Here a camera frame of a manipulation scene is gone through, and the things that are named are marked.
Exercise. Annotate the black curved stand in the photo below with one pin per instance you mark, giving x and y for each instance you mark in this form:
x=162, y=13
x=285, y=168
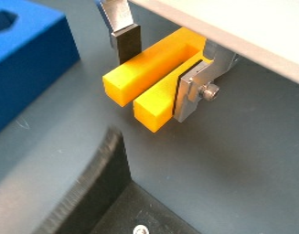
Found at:
x=106, y=202

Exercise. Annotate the blue foam shape board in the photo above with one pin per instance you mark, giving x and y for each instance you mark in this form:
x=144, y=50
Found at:
x=38, y=51

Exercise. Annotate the yellow double-square block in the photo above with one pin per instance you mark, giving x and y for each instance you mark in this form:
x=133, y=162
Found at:
x=146, y=79

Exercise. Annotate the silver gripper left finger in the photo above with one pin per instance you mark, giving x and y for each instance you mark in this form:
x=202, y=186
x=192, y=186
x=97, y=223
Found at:
x=123, y=30

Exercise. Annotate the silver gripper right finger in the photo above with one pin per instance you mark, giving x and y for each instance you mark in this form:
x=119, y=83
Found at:
x=196, y=82

